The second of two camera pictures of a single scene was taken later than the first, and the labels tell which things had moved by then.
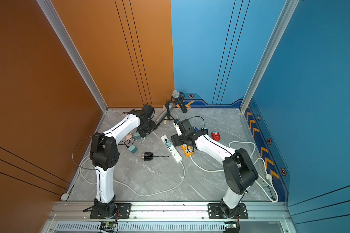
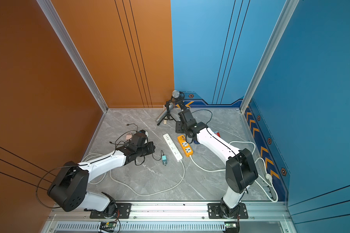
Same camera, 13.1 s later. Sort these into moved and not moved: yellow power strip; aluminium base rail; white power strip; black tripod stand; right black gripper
Moved: right black gripper
Not moved: yellow power strip; white power strip; black tripod stand; aluminium base rail
